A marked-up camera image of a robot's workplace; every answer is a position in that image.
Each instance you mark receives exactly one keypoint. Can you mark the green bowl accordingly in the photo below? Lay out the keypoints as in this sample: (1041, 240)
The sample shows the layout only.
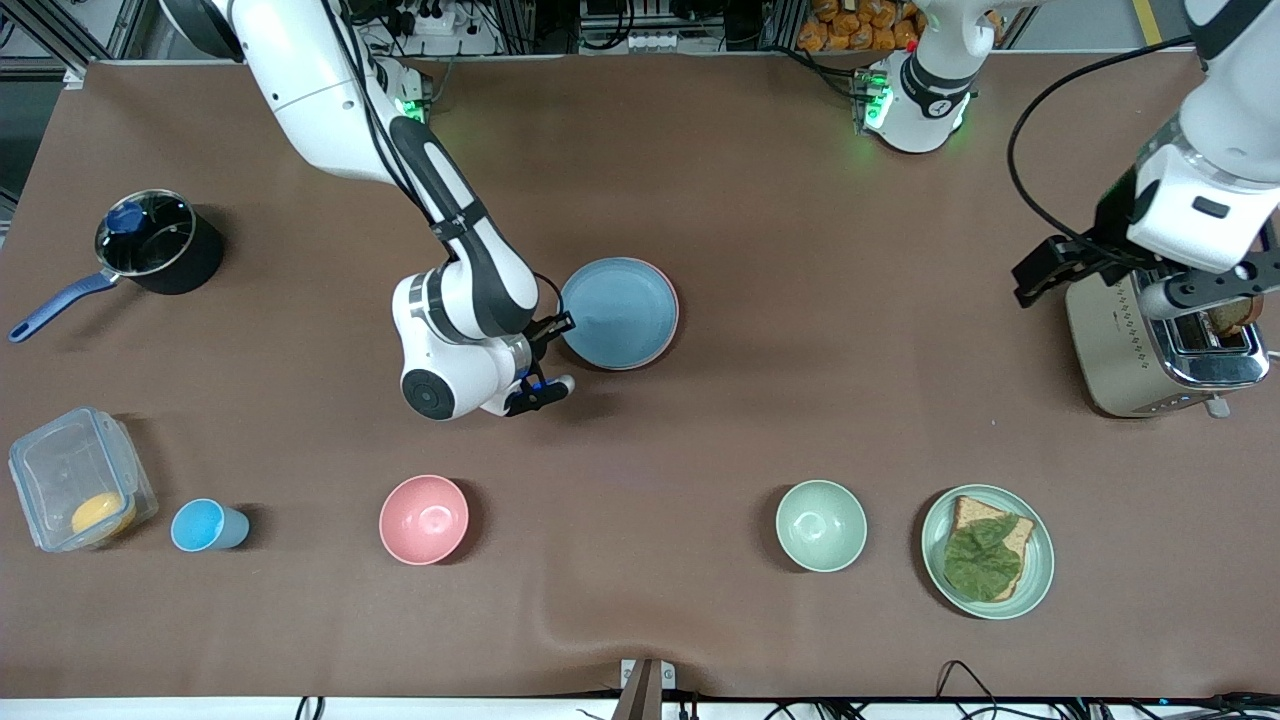
(821, 526)

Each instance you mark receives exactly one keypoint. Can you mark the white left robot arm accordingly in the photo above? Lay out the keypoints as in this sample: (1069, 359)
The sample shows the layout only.
(1220, 130)

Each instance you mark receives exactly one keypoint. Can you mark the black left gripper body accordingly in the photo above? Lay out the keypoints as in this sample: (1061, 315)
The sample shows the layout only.
(1108, 232)

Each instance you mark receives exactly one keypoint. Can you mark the blue cup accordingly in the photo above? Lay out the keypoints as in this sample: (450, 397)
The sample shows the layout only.
(200, 526)

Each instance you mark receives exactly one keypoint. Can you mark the beige chrome toaster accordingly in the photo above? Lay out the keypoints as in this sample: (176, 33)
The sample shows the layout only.
(1120, 340)

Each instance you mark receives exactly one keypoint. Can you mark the metal camera bracket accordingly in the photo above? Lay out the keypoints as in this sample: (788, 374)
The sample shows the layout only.
(648, 690)

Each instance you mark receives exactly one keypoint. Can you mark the white power strip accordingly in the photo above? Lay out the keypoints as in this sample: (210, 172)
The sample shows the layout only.
(435, 20)
(640, 42)

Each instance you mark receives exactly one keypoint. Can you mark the brown toast slice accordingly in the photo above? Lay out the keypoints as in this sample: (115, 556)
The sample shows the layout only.
(1235, 318)

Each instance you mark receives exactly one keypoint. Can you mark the green lettuce leaf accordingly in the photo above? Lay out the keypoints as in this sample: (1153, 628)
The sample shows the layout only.
(982, 562)

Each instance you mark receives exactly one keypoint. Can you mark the pink bowl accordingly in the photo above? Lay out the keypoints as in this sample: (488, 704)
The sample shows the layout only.
(424, 520)

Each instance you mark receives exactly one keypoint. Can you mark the brown table mat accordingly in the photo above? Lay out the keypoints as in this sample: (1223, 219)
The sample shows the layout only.
(700, 450)

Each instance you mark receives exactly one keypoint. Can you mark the pink plate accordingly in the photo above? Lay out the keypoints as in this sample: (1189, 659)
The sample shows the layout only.
(675, 330)

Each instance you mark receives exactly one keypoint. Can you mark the green plate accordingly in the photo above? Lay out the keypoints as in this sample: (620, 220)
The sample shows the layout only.
(1040, 560)

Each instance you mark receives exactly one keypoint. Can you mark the bread slice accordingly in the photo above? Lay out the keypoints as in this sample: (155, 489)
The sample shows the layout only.
(975, 512)

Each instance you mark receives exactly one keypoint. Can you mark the blue plate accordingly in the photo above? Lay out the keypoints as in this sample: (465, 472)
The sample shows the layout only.
(618, 314)

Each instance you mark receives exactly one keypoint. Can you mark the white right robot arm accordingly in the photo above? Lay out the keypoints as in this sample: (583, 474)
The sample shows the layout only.
(470, 270)

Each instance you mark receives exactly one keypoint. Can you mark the glass lid blue knob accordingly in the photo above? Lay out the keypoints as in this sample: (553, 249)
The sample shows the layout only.
(160, 235)

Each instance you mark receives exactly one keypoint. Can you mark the clear plastic container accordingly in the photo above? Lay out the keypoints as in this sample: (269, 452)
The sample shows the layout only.
(60, 465)

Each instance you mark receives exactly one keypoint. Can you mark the yellow round food piece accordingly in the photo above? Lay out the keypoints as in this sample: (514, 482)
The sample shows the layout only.
(102, 515)

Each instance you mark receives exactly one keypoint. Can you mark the bag of orange buns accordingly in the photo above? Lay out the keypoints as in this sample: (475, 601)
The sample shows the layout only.
(850, 25)

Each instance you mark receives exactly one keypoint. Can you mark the metal corner bracket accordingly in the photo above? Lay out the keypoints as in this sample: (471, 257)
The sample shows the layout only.
(76, 74)

